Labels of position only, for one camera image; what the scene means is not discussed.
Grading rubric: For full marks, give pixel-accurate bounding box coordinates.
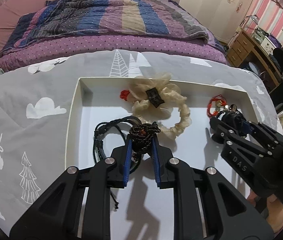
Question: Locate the black beaded bracelet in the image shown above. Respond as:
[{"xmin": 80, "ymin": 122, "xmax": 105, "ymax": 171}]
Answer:
[{"xmin": 216, "ymin": 103, "xmax": 247, "ymax": 137}]

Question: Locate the red string bracelet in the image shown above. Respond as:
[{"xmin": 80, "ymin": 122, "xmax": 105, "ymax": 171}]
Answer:
[{"xmin": 206, "ymin": 94, "xmax": 228, "ymax": 118}]

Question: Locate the black cord bracelet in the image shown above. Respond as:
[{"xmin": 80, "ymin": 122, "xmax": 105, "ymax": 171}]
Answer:
[{"xmin": 93, "ymin": 115, "xmax": 143, "ymax": 210}]

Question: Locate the cream organza scrunchie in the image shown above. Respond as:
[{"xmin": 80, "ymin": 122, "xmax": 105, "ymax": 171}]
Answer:
[{"xmin": 127, "ymin": 73, "xmax": 192, "ymax": 140}]

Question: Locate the person's right hand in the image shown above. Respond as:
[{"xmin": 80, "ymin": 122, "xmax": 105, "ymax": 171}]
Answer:
[{"xmin": 246, "ymin": 189, "xmax": 283, "ymax": 233}]

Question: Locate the white shallow tray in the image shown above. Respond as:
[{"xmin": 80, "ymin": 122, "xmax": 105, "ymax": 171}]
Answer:
[{"xmin": 65, "ymin": 77, "xmax": 256, "ymax": 239}]

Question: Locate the wooden desk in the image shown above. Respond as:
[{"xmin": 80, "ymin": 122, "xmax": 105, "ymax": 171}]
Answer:
[{"xmin": 226, "ymin": 30, "xmax": 281, "ymax": 88}]

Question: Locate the grey printed bed sheet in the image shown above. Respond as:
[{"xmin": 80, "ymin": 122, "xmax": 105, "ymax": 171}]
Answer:
[{"xmin": 0, "ymin": 50, "xmax": 282, "ymax": 233}]

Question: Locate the white wardrobe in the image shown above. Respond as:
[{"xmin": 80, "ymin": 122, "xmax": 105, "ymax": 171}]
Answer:
[{"xmin": 179, "ymin": 0, "xmax": 252, "ymax": 43}]

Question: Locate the striped purple blue quilt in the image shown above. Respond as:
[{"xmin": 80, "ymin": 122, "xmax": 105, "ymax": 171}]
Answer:
[{"xmin": 0, "ymin": 0, "xmax": 226, "ymax": 67}]

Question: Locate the orange red hair tie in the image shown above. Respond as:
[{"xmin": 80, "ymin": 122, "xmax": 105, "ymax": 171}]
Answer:
[{"xmin": 120, "ymin": 89, "xmax": 132, "ymax": 102}]

